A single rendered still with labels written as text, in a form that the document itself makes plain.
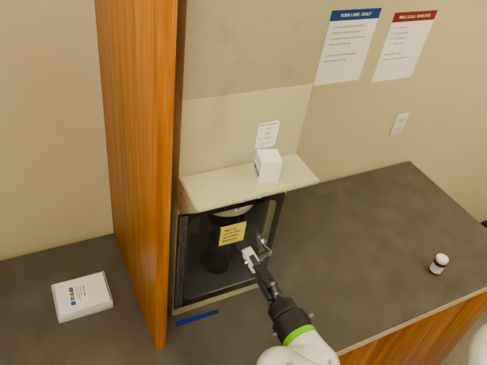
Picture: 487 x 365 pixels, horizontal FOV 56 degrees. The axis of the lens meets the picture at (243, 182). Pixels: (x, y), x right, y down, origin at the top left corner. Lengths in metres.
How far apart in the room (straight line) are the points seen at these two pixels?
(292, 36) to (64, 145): 0.78
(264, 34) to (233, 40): 0.07
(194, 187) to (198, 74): 0.26
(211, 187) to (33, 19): 0.60
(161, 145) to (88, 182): 0.73
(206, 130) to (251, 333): 0.72
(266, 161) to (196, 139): 0.16
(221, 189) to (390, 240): 1.01
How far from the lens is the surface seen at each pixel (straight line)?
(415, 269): 1.84
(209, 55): 0.91
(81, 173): 1.54
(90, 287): 1.52
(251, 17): 0.92
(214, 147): 1.04
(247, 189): 1.04
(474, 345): 0.85
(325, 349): 1.14
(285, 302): 1.21
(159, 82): 0.79
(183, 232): 1.18
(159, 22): 0.75
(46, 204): 1.60
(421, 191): 2.20
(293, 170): 1.12
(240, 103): 1.00
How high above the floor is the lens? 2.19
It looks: 40 degrees down
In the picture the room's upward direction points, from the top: 10 degrees clockwise
